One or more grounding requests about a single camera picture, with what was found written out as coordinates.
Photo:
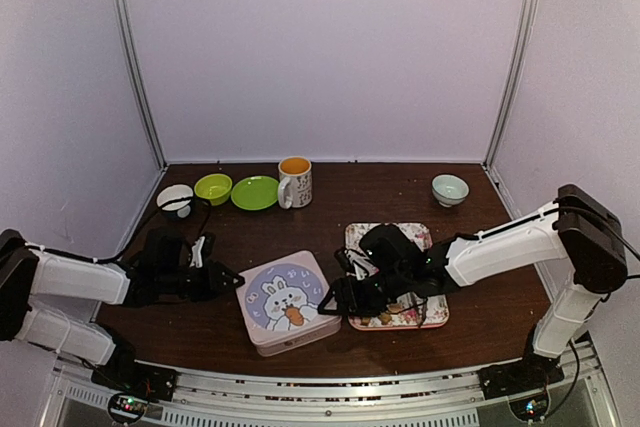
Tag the white black bowl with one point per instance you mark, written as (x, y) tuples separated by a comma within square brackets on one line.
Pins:
[(176, 202)]

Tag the right aluminium frame post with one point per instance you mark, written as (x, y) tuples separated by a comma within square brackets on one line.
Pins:
[(522, 38)]

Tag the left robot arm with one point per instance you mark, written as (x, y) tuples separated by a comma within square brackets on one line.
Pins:
[(166, 266)]

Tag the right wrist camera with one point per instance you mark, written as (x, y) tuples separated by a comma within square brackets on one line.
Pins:
[(355, 264)]

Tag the white mug with orange inside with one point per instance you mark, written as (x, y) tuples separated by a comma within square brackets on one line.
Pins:
[(295, 183)]

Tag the front aluminium rail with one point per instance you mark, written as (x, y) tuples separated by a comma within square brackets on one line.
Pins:
[(443, 398)]

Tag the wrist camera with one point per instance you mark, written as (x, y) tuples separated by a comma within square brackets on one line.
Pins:
[(355, 264), (202, 249)]

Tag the pink tin box with dividers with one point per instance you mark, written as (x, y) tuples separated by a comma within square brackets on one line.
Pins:
[(271, 343)]

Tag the aluminium frame post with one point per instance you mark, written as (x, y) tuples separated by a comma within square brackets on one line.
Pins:
[(137, 82), (522, 38)]

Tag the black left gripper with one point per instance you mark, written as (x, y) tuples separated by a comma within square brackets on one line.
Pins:
[(213, 286)]

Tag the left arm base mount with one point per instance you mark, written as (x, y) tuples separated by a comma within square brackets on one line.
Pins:
[(137, 386)]

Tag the green bowl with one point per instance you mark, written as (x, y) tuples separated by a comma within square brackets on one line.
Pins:
[(214, 188)]

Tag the left aluminium frame post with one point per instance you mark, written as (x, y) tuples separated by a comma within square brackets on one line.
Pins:
[(137, 82)]

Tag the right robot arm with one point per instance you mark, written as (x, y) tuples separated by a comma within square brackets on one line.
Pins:
[(574, 229)]

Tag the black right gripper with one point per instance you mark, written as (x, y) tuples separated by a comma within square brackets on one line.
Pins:
[(340, 289)]

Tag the pink bunny tin lid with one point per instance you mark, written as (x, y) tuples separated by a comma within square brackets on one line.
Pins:
[(283, 294)]

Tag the pale blue ceramic bowl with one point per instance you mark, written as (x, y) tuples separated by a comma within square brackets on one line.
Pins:
[(449, 190)]

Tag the green plate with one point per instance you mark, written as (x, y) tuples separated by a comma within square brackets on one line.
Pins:
[(255, 193)]

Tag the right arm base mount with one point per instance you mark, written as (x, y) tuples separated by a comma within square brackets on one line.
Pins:
[(525, 383)]

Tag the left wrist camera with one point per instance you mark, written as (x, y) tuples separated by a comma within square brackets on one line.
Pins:
[(202, 249)]

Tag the metal tongs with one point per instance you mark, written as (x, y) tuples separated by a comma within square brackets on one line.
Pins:
[(421, 312)]

